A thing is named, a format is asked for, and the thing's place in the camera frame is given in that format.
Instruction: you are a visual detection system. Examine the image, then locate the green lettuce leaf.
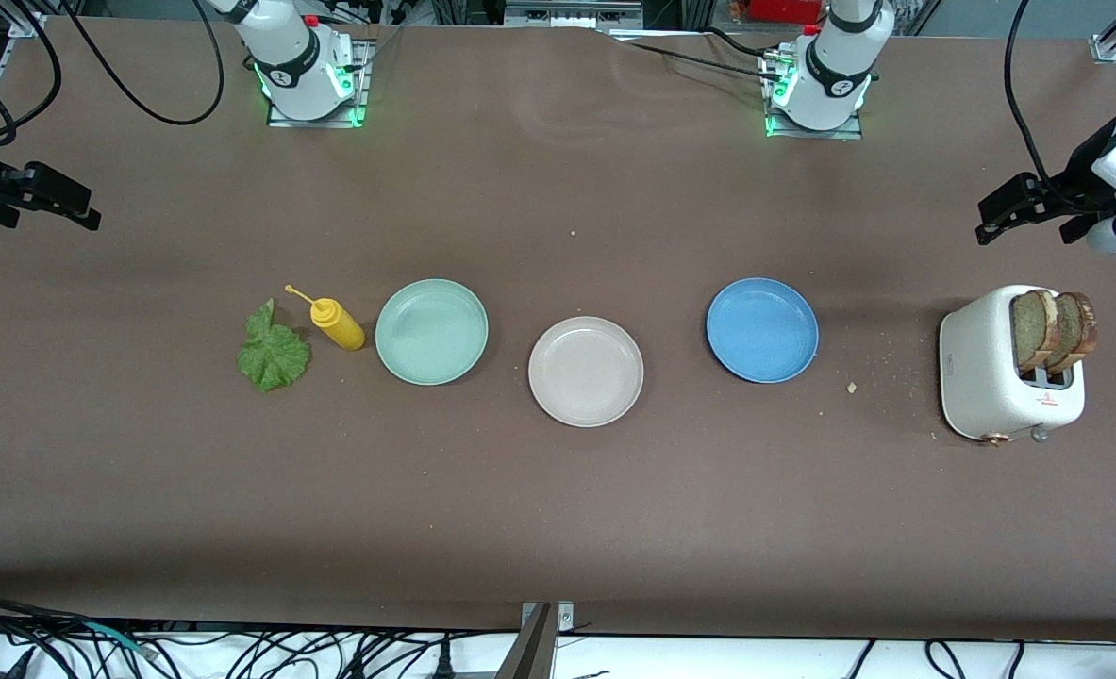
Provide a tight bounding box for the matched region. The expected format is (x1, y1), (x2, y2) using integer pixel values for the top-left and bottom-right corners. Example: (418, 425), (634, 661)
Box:
(236, 298), (314, 393)

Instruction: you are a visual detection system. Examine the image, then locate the red box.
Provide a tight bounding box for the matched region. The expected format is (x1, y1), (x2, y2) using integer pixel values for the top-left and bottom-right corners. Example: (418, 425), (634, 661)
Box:
(744, 0), (825, 25)

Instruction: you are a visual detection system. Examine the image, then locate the brown bread slice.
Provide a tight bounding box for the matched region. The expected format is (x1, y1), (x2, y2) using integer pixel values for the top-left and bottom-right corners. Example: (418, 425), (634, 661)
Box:
(1048, 291), (1099, 375)
(1010, 289), (1060, 373)

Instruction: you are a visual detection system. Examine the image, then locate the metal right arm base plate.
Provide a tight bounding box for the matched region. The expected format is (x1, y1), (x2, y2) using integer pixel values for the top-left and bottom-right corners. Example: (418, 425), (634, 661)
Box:
(266, 38), (371, 128)

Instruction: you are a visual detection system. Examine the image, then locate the beige round plate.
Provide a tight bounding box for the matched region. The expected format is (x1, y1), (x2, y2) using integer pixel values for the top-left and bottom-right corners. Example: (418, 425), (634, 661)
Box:
(527, 316), (645, 428)

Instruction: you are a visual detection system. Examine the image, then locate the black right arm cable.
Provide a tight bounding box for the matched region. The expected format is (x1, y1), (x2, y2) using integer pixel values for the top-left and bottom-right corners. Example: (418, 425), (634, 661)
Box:
(59, 0), (225, 126)

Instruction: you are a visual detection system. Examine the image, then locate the yellow mustard squeeze bottle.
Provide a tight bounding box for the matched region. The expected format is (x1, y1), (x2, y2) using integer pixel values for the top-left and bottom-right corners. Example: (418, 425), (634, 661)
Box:
(284, 284), (367, 352)

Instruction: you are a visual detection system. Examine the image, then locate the teal cable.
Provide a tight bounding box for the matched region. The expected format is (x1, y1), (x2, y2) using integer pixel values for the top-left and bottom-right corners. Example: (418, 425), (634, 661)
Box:
(81, 621), (160, 658)

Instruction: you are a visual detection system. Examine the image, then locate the metal mounting bracket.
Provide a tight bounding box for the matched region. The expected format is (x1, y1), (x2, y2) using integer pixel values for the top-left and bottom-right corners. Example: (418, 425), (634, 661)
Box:
(494, 601), (577, 679)

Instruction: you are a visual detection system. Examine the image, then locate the pale green round plate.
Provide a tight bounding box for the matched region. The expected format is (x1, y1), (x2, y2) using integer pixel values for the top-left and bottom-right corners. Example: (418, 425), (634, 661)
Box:
(375, 278), (490, 387)

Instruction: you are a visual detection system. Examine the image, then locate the white two-slot toaster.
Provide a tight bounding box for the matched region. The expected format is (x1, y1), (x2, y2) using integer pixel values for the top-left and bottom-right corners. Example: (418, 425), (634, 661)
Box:
(938, 284), (1086, 446)

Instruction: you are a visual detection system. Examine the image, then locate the blue round plate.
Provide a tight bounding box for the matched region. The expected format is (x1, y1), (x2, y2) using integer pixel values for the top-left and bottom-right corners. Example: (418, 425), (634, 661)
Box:
(706, 276), (820, 385)

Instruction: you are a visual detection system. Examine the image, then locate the grey metal box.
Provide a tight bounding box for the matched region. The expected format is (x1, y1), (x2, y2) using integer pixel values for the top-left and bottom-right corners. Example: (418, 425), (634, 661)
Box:
(504, 0), (645, 29)

